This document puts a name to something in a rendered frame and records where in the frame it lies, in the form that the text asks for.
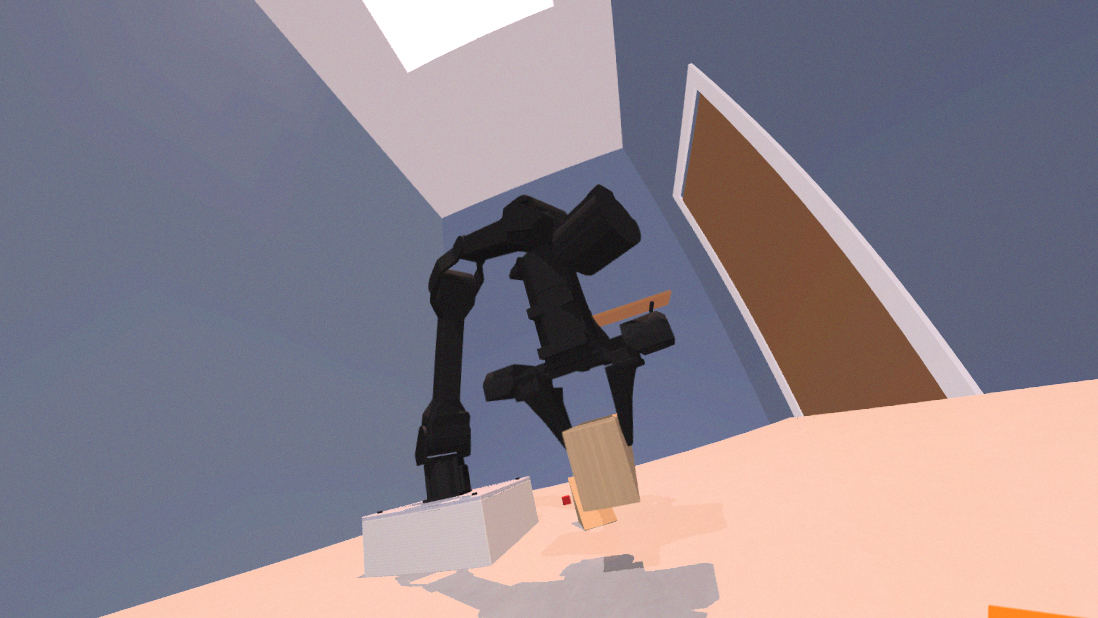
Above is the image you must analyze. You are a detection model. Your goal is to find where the tan triangular block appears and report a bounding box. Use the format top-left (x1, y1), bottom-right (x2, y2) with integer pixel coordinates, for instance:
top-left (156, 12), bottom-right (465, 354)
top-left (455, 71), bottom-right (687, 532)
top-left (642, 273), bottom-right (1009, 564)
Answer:
top-left (568, 476), bottom-right (618, 531)

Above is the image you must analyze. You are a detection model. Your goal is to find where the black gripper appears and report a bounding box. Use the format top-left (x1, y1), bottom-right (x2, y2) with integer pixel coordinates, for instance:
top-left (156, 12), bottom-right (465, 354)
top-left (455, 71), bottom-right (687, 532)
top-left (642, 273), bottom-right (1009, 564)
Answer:
top-left (483, 285), bottom-right (675, 449)

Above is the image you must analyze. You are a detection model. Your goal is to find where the tan wooden block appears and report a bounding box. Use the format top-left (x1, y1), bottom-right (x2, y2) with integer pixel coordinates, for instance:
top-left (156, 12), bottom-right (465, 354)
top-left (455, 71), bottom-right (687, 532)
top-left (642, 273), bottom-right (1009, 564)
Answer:
top-left (563, 413), bottom-right (641, 512)

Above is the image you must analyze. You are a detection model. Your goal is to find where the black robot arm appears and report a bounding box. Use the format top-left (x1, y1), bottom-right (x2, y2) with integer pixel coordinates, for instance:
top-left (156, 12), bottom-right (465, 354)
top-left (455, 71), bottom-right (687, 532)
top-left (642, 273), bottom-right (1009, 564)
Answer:
top-left (415, 184), bottom-right (641, 503)

